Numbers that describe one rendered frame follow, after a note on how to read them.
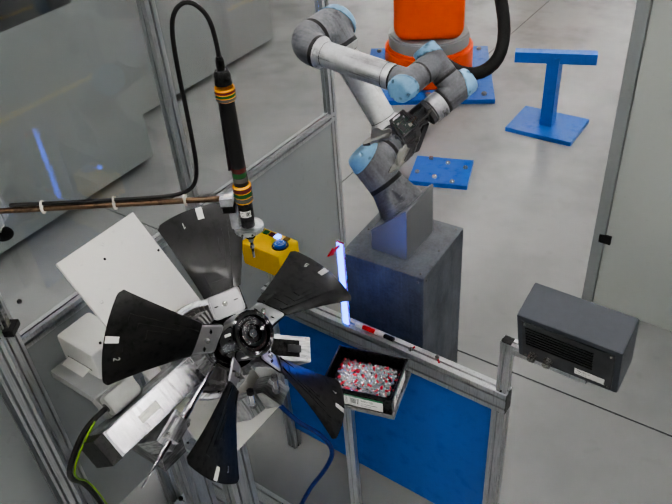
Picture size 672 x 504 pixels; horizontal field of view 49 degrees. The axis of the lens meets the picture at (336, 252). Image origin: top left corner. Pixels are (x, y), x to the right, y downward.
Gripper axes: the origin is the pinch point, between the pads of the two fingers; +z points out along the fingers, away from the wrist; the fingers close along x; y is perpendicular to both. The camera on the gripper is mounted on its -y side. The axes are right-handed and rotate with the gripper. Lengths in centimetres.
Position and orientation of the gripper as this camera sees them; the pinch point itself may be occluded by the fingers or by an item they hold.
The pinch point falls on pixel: (377, 159)
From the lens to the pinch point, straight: 212.0
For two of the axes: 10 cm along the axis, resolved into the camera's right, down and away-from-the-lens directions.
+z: -7.7, 6.3, -0.3
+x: 6.0, 7.0, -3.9
